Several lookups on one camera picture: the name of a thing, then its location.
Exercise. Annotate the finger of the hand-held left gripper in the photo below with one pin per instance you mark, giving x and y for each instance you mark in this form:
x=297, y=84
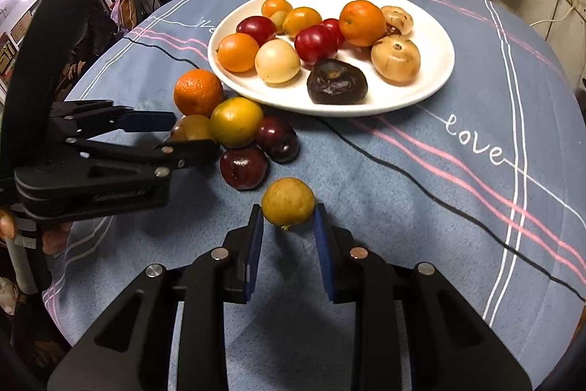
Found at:
x=197, y=153
x=151, y=121

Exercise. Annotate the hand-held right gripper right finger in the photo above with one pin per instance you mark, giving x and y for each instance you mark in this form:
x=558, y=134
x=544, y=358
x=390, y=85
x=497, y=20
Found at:
x=322, y=249

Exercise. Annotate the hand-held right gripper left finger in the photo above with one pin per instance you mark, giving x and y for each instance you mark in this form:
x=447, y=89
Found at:
x=254, y=244

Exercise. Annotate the small yellowish brown plum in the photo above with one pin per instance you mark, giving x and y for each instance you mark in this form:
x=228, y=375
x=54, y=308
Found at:
x=192, y=127

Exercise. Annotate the rough yellow lemon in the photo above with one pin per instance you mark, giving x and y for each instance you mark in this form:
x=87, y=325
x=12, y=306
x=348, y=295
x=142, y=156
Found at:
x=288, y=202

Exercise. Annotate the white oval plate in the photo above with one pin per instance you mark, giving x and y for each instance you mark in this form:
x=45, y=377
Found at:
x=412, y=93

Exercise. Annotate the person's left hand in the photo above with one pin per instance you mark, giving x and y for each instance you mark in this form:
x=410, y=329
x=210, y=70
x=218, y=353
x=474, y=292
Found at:
x=55, y=237

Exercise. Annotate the dark red plum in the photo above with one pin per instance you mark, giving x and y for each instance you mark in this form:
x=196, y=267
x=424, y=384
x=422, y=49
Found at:
x=243, y=167

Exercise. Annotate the yellow green citrus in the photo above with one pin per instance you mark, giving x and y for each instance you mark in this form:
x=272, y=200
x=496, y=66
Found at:
x=236, y=121

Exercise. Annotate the small dark purple plum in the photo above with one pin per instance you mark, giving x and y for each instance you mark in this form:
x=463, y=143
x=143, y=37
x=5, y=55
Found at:
x=277, y=139

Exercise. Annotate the blue striped tablecloth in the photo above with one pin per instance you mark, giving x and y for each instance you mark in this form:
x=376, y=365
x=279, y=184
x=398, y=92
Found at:
x=435, y=212

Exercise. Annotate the small pale yellow plum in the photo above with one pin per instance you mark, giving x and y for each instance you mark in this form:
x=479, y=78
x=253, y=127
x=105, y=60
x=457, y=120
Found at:
x=278, y=22

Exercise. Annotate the wrinkled dark purple plum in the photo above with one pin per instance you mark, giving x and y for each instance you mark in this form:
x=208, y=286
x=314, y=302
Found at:
x=336, y=81

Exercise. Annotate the small yellow orange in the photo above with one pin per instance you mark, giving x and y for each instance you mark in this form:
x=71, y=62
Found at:
x=301, y=22

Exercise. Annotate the large tan apple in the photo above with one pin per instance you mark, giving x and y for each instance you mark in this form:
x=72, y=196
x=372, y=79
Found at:
x=395, y=57

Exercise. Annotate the large orange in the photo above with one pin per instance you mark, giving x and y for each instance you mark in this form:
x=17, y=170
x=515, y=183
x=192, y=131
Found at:
x=361, y=23

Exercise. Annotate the tan speckled apple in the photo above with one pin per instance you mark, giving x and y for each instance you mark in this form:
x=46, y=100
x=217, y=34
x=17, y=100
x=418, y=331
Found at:
x=397, y=20

